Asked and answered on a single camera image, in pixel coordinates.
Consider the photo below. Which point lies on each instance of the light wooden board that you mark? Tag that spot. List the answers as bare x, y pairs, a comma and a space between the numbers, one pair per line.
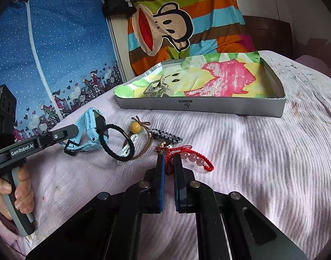
119, 38

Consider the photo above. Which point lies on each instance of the striped monkey print blanket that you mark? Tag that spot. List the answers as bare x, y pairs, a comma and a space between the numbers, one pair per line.
181, 2

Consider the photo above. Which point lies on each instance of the black tote bag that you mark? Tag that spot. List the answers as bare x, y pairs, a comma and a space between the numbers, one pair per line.
118, 4

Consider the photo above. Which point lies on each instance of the dark wooden headboard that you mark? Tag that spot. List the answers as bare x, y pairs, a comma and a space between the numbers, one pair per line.
265, 35

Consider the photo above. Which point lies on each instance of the pink ribbed bedspread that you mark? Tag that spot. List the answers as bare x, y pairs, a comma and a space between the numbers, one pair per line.
262, 154

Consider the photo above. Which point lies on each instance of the small gold charm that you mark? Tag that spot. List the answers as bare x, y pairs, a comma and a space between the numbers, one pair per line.
160, 148

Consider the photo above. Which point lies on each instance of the blue dotted printed fabric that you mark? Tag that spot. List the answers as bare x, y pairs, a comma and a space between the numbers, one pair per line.
68, 48

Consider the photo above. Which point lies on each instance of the grey claw hair clip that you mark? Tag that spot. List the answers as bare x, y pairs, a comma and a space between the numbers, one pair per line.
154, 90

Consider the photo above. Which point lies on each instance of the pink pillow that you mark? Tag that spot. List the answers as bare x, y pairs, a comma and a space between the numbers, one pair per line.
317, 65

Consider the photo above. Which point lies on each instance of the light blue smart watch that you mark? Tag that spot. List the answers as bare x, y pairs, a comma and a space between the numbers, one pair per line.
88, 130

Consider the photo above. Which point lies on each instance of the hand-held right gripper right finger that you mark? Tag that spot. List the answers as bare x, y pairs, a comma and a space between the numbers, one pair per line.
177, 181

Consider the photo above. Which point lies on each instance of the black white checkered hair clip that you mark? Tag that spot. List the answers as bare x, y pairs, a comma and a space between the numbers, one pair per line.
165, 135

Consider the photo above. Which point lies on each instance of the silver cardboard box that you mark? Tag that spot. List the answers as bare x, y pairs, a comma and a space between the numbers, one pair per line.
197, 107

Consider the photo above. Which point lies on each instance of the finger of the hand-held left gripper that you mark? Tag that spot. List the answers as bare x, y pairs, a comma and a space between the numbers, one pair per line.
59, 135

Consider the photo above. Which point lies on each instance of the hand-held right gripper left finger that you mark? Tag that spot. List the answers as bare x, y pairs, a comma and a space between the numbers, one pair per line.
160, 181

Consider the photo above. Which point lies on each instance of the person's left hand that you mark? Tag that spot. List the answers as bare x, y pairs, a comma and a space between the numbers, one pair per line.
23, 192

